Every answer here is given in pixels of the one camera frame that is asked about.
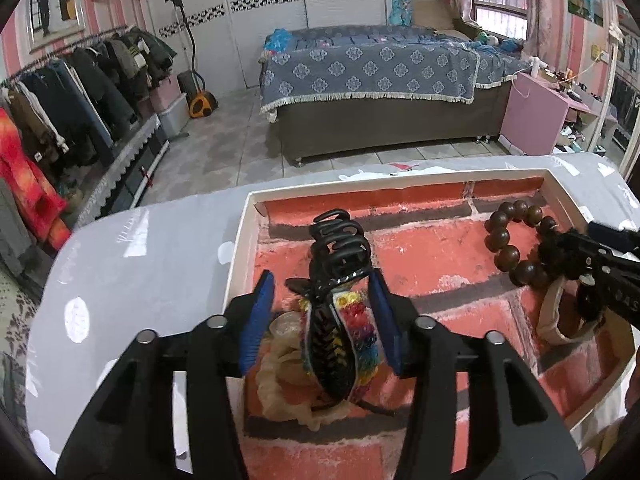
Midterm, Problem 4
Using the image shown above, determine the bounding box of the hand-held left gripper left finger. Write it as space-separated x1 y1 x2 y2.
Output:
55 269 277 480

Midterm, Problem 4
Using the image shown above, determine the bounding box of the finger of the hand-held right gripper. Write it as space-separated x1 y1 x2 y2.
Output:
587 221 640 261
540 230 613 281

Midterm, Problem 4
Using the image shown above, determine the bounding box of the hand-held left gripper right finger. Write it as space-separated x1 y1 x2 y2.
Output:
367 272 587 480

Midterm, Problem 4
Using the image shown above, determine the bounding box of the multicolour crochet hair clip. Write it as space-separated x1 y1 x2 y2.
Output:
286 277 383 408

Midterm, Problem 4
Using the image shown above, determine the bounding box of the beige strap wristwatch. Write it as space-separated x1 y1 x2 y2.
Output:
537 280 608 346

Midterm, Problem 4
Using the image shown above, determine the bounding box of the brown wooden bead bracelet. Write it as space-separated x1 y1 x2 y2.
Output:
484 200 563 291

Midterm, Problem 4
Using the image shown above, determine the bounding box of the cream scrunchie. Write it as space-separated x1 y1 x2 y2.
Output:
257 310 351 433

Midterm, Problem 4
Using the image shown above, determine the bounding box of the brick-pattern jewelry tray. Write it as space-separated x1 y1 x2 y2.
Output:
220 167 640 480

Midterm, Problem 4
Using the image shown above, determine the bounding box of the black claw hair clip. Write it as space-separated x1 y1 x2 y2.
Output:
308 210 372 286

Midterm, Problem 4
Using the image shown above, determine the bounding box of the person's right forearm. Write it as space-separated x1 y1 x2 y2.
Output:
624 371 640 411

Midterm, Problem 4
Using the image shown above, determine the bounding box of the pink dresser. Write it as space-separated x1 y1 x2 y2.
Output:
497 71 618 156

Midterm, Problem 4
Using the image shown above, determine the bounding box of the white framed standing mirror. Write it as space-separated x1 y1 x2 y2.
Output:
602 0 640 171

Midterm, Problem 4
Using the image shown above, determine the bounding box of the brown bed base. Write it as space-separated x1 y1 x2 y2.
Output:
267 82 513 166

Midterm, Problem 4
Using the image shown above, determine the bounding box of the lace-trimmed low bench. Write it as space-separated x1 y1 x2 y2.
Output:
75 112 171 231

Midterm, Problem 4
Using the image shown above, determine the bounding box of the white plastic storage box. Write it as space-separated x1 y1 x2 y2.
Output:
160 97 193 138

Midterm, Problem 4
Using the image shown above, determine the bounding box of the black garment steamer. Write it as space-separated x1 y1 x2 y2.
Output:
166 0 219 120

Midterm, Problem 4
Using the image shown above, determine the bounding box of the floral lace cloth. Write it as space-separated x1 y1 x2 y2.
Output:
0 260 46 436

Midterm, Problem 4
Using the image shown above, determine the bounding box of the bed with blue cover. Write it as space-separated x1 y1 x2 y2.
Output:
260 25 531 123

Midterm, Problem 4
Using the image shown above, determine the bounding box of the row of hanging clothes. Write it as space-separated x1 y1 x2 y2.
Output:
0 27 178 281

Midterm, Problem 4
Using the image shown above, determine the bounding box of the blue plastic bag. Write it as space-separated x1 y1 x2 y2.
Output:
265 29 293 56

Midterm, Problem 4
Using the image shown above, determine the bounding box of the white sliding door wardrobe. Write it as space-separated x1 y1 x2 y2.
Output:
145 0 391 106

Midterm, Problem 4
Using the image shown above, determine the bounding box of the metal clothes rack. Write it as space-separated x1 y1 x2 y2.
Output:
0 25 131 86

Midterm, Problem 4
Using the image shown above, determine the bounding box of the framed wall poster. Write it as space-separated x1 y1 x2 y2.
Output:
27 0 86 53

